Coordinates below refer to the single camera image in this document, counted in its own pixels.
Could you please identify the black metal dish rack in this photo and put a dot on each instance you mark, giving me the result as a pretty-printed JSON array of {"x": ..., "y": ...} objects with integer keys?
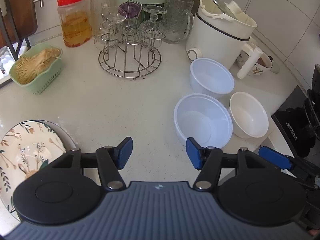
[{"x": 15, "y": 27}]

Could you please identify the clear glass tumbler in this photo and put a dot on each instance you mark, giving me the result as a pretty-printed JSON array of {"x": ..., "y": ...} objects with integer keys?
[{"x": 98, "y": 2}]

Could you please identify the floral deer print plate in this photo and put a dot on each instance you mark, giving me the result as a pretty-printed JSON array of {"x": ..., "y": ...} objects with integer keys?
[{"x": 22, "y": 150}]

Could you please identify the white electric cooking pot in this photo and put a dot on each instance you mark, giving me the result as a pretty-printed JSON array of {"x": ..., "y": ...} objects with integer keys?
[{"x": 215, "y": 40}]

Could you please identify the white rose print plate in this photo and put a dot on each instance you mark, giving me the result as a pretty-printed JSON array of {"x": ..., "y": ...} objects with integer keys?
[{"x": 67, "y": 138}]

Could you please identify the red lid plastic jar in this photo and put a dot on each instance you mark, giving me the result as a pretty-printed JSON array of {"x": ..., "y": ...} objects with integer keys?
[{"x": 75, "y": 22}]

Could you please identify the floral ceramic mug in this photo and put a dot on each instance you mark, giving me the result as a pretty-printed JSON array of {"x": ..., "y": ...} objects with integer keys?
[{"x": 257, "y": 67}]

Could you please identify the translucent plastic bowl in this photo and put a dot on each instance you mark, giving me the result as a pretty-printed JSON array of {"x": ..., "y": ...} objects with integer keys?
[
  {"x": 212, "y": 76},
  {"x": 202, "y": 120}
]

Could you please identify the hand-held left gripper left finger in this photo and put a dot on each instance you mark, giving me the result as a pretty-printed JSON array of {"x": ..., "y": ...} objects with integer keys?
[{"x": 125, "y": 152}]

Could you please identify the clear drinking glass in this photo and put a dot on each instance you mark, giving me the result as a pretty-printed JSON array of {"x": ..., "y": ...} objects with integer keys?
[{"x": 5, "y": 60}]

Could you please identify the green plastic basket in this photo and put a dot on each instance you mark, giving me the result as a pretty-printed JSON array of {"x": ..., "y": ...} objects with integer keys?
[{"x": 42, "y": 83}]

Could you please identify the clear stemmed glass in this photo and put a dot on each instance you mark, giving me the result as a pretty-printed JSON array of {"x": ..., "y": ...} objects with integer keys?
[
  {"x": 110, "y": 27},
  {"x": 152, "y": 27}
]

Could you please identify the dried noodles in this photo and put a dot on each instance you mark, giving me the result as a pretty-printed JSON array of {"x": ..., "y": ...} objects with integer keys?
[{"x": 35, "y": 65}]

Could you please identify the purple base stemmed glass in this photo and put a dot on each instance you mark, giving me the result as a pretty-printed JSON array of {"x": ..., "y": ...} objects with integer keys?
[{"x": 128, "y": 10}]

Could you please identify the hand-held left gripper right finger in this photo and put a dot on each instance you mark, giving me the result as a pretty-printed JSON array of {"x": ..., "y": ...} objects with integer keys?
[{"x": 193, "y": 153}]

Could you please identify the dark wooden cutting board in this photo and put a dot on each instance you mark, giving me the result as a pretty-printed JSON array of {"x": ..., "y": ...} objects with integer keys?
[{"x": 20, "y": 5}]

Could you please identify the black gas stove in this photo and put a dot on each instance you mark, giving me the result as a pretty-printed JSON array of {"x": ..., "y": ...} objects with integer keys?
[{"x": 290, "y": 127}]

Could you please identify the textured glass pitcher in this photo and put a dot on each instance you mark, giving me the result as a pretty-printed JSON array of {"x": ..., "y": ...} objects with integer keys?
[{"x": 177, "y": 20}]

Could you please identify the white ceramic bowl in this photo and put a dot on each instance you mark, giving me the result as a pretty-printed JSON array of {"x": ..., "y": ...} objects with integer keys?
[{"x": 250, "y": 116}]

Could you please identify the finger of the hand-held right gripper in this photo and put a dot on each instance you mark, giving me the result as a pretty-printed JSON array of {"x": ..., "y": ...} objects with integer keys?
[{"x": 275, "y": 157}]

